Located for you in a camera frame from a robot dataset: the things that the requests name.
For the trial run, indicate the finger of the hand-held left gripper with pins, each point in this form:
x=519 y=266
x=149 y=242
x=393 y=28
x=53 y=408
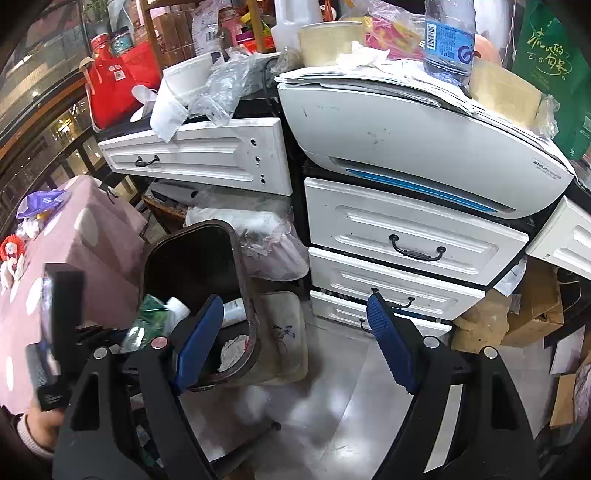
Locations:
x=99 y=337

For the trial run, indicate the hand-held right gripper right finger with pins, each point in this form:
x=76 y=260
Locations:
x=392 y=346

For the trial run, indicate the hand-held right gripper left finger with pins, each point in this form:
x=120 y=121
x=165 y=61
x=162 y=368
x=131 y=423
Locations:
x=199 y=344

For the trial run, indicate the green snack packet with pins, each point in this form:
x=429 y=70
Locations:
x=150 y=316

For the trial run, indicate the dark brown trash bin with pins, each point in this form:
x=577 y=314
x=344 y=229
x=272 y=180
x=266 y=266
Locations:
x=194 y=263

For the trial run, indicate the purple plastic wrapper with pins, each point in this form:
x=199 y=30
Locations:
x=39 y=203

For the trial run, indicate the person's left forearm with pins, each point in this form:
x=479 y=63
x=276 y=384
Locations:
x=27 y=443

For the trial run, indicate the person's left hand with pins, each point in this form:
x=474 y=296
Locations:
x=44 y=424

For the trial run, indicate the crumpled white paper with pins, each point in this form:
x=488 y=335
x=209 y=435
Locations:
x=233 y=353

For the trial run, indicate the white plastic bottle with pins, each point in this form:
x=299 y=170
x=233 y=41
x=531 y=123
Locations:
x=234 y=311

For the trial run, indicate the pink dotted tablecloth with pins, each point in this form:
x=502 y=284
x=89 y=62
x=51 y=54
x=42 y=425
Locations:
x=87 y=249

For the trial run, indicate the clown figurine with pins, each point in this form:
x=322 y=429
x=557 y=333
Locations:
x=10 y=258

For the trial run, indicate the beige printed mat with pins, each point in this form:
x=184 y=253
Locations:
x=281 y=341

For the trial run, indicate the yellowish plastic bag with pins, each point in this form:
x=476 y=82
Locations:
x=480 y=323

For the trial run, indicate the metal stool leg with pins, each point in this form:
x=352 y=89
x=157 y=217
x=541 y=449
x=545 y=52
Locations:
x=258 y=438

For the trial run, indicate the white lace cloth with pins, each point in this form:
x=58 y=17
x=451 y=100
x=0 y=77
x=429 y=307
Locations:
x=268 y=249

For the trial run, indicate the tall white cabinet drawer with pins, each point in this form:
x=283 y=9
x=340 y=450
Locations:
x=406 y=221

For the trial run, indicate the brown cardboard box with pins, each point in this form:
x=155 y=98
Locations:
x=535 y=300

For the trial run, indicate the grey plastic device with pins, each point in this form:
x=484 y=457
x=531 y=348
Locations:
x=178 y=190

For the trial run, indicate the white flat box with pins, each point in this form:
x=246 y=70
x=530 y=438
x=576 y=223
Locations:
x=568 y=350

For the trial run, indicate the long white drawer front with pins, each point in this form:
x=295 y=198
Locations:
x=198 y=152

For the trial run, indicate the white side cabinet drawer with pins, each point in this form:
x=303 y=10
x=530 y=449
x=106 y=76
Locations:
x=563 y=235

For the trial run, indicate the white printer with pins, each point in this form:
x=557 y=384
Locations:
x=392 y=134

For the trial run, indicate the crushed white paper cup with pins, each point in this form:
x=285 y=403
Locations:
x=167 y=115

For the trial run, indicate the red bag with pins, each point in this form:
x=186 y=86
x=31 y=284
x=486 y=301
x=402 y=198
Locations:
x=115 y=87

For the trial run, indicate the clear plastic bag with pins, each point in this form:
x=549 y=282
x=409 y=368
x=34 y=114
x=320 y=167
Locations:
x=228 y=85

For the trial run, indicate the white paper bowl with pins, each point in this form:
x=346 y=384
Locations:
x=189 y=76

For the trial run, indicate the teal lid jar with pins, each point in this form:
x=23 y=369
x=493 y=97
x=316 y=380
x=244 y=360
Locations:
x=121 y=41

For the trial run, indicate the white tissue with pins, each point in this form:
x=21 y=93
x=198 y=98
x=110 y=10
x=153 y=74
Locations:
x=362 y=54

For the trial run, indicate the row of brown boxes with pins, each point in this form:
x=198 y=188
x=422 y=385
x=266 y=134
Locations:
x=173 y=32

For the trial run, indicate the potted plant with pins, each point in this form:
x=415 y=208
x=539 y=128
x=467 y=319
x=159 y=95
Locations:
x=98 y=9

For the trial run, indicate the beige paper bowl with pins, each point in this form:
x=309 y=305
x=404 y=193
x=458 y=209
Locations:
x=328 y=44

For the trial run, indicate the clear water bottle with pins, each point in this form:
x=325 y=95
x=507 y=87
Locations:
x=450 y=37

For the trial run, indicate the white labelled packet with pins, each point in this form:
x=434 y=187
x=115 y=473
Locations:
x=207 y=25

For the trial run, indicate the green paper bag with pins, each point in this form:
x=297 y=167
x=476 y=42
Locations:
x=554 y=69

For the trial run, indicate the pink yellow plastic bag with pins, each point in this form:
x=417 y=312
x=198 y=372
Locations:
x=395 y=25

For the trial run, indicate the white plastic jug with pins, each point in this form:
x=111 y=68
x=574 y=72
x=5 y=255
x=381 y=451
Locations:
x=295 y=23

